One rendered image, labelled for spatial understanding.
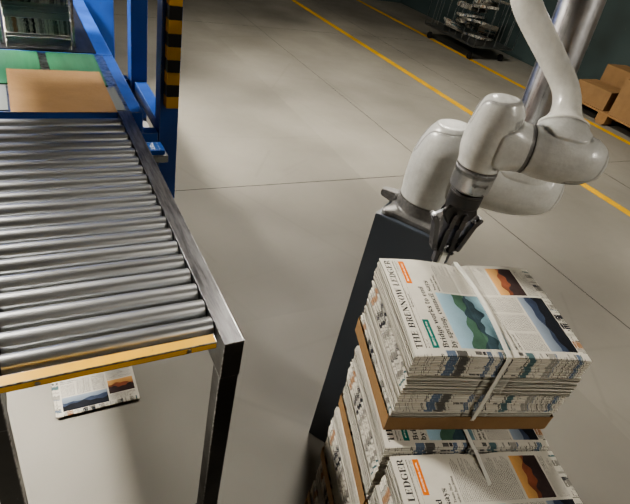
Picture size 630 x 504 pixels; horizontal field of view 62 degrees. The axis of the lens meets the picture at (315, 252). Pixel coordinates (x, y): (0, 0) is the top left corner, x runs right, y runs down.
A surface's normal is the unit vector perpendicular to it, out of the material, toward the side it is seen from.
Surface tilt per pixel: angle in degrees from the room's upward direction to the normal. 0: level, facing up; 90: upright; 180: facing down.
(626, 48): 90
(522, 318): 2
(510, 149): 88
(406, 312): 2
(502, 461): 1
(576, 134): 42
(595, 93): 90
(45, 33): 90
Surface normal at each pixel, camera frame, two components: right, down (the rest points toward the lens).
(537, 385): 0.13, 0.59
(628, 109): -0.88, 0.11
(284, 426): 0.19, -0.80
